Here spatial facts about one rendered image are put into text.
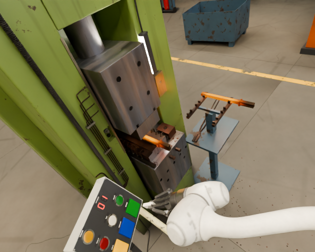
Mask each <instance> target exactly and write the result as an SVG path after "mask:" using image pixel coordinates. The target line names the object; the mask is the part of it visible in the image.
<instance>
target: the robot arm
mask: <svg viewBox="0 0 315 252"><path fill-rule="evenodd" d="M154 198H155V199H154V200H150V201H149V202H147V203H143V205H142V206H143V207H144V208H146V209H150V210H152V211H153V212H155V213H157V214H161V215H164V216H166V217H168V219H167V223H166V225H167V227H166V229H167V234H168V237H169V238H170V240H171V241H172V242H173V243H174V244H176V245H178V246H180V247H185V246H189V245H191V244H193V242H198V241H208V240H209V239H210V238H212V237H220V238H229V239H242V238H251V237H259V236H266V235H273V234H280V233H287V232H295V231H304V230H315V206H302V207H293V208H287V209H281V210H276V211H270V212H265V213H260V214H255V215H249V216H244V217H224V216H221V215H218V214H216V213H215V211H216V210H217V209H220V208H222V207H224V206H225V205H227V204H228V203H229V201H230V196H229V191H228V189H227V187H226V186H225V185H224V184H223V183H222V182H219V181H206V182H201V183H197V184H194V185H193V186H191V187H187V188H182V189H179V190H178V191H176V192H173V190H172V189H170V188H168V189H167V190H166V191H164V192H162V193H160V194H158V195H156V196H155V197H154ZM163 208H166V209H167V210H164V211H163V210H160V209H163ZM170 212H171V213H170ZM169 213H170V215H169Z"/></svg>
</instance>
